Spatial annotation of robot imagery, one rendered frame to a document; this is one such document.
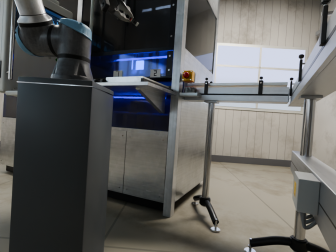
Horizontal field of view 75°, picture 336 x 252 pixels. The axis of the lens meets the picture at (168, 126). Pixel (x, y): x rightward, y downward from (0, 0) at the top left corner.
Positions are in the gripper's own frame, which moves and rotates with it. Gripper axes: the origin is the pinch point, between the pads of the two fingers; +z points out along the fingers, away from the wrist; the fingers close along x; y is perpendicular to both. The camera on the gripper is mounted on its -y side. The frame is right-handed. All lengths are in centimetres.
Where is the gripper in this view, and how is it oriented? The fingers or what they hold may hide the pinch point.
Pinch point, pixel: (129, 18)
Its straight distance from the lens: 131.3
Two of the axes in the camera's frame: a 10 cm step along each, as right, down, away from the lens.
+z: 7.7, 5.1, 3.8
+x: -6.3, 5.1, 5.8
